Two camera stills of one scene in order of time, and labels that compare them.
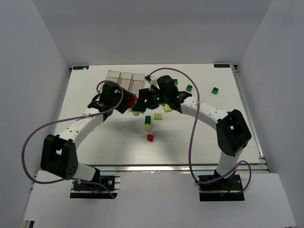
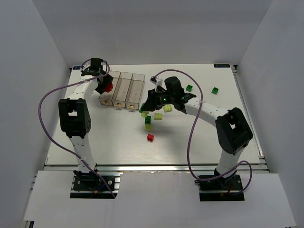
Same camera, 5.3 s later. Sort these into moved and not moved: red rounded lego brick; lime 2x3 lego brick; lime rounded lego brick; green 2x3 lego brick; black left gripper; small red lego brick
Moved: red rounded lego brick; black left gripper
Not moved: green 2x3 lego brick; lime 2x3 lego brick; lime rounded lego brick; small red lego brick
